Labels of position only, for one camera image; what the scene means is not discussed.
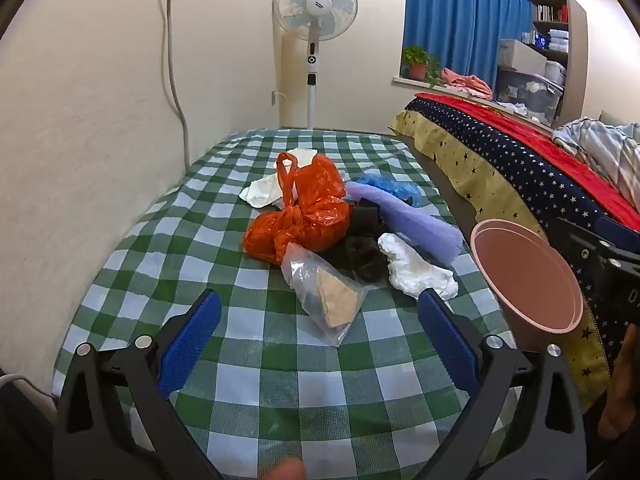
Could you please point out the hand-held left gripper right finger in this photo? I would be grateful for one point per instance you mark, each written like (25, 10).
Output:
(447, 345)

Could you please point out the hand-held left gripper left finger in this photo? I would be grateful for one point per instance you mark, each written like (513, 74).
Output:
(192, 345)

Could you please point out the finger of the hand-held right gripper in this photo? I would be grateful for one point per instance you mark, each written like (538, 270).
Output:
(580, 250)
(620, 232)

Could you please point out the pink plastic bin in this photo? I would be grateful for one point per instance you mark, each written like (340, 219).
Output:
(525, 280)

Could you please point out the clear plastic bag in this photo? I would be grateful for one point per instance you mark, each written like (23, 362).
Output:
(310, 290)

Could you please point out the blue plastic bag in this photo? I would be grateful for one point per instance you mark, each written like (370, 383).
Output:
(395, 187)

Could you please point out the cream paper bag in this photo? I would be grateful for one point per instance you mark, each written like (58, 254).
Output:
(260, 192)

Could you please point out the person's right hand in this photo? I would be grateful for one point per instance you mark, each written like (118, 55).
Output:
(625, 385)

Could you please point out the person's left hand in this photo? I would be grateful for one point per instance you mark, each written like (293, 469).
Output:
(285, 472)

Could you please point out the white crumpled wrapping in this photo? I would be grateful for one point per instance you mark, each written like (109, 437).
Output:
(415, 270)

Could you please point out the striped duvet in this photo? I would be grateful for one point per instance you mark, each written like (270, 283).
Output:
(600, 145)

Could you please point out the green checked tablecloth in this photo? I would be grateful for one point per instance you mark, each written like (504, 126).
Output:
(200, 240)

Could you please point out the star printed bed sheet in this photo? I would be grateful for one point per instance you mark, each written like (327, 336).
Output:
(500, 165)

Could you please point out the black crumpled bag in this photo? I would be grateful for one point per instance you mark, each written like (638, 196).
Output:
(360, 255)

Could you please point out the purple foam sheet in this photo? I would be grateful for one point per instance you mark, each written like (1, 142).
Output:
(415, 220)

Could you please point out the red blanket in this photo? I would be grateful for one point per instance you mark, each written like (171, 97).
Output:
(505, 125)

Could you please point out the clear storage box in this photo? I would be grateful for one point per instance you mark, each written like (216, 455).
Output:
(530, 95)

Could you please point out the white plastic container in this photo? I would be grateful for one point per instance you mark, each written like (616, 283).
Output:
(556, 72)

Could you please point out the orange plastic bag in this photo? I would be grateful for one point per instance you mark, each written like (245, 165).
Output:
(310, 210)

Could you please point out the pink cloth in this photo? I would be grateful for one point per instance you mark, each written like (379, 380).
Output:
(467, 82)

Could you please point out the white cardboard box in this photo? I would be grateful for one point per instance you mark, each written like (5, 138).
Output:
(522, 55)

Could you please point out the wooden shelf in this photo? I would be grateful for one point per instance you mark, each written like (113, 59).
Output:
(550, 25)

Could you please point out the white window sill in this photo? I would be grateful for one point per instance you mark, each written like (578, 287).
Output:
(407, 81)

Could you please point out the potted green plant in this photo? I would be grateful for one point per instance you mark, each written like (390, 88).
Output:
(417, 57)

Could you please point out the blue curtain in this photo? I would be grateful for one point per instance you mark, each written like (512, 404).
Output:
(460, 15)

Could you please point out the white standing fan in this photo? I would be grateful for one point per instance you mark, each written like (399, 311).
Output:
(315, 10)

